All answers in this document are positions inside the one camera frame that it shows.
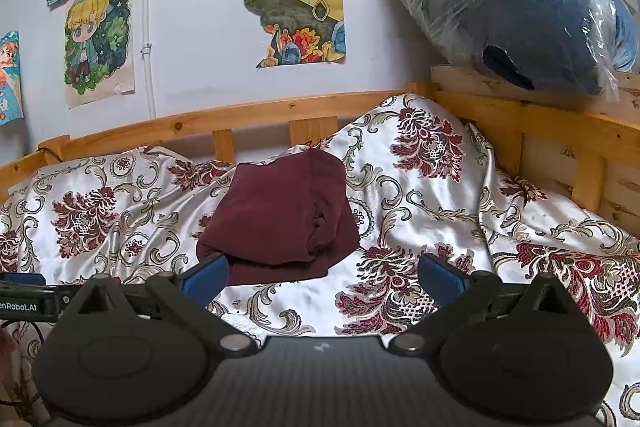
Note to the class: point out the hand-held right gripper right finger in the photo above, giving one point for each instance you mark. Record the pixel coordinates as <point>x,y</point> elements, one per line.
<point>442,281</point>

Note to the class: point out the blond cartoon figure poster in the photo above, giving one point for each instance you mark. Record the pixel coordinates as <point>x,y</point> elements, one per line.
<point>95,42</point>

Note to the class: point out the maroon sweater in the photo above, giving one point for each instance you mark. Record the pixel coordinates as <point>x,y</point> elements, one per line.
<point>280,217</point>

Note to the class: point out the white floral blanket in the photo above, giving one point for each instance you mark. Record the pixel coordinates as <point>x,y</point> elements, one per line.
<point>425,227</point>

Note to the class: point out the white wall pipe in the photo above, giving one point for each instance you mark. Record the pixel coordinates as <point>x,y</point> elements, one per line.
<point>148,82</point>

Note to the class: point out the colourful landscape poster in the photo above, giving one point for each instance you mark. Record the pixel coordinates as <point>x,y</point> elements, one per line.
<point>295,7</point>

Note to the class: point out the wooden bed frame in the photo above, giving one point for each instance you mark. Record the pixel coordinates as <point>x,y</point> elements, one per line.
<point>550,117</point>

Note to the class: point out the blue-edged cartoon figure poster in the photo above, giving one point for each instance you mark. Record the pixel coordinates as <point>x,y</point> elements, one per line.
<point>10,77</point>

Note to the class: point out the blue plush toy in plastic bag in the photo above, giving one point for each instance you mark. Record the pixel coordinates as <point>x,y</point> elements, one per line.
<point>525,17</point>

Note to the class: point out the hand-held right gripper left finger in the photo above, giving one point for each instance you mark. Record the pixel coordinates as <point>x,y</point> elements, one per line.
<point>202,279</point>

